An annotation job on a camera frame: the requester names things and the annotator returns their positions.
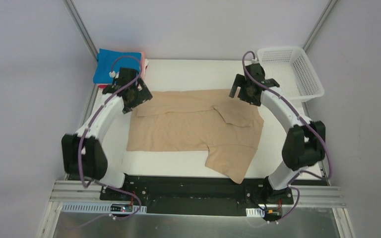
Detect right white cable duct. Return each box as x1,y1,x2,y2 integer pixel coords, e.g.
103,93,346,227
246,208,265,218

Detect beige t shirt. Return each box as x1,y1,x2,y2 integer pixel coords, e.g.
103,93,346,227
127,89,264,184

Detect purple cable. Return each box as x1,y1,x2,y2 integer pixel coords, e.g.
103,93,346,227
242,50,333,184
78,55,144,188

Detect blue folded t shirt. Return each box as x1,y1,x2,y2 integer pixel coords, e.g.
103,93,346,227
93,49,141,84

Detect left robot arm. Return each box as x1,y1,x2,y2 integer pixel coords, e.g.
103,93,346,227
62,68,152,188

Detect aluminium frame post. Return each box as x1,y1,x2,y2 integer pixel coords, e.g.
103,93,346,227
302,0,339,54
63,0,98,59

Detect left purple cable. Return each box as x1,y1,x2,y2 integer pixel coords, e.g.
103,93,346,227
78,55,144,188

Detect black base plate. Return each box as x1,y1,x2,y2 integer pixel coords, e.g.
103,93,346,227
99,174,327,218

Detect pink folded t shirt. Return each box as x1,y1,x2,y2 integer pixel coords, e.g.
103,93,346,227
139,52,146,79

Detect white plastic basket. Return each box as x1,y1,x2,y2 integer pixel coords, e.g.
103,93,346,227
256,47,324,103

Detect left white cable duct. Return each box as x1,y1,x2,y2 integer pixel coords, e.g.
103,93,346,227
61,202,147,215

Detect white cable duct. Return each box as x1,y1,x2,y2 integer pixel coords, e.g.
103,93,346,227
61,202,147,215
246,208,265,218

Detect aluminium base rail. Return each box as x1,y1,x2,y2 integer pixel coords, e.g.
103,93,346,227
50,180,346,208

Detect right aluminium frame post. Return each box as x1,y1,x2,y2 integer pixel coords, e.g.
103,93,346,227
302,0,339,54

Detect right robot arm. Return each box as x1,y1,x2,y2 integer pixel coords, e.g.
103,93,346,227
229,62,328,190

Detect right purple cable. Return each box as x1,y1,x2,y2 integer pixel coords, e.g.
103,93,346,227
242,50,333,184

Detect left aluminium frame post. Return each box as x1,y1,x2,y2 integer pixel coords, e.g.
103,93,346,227
63,0,98,59

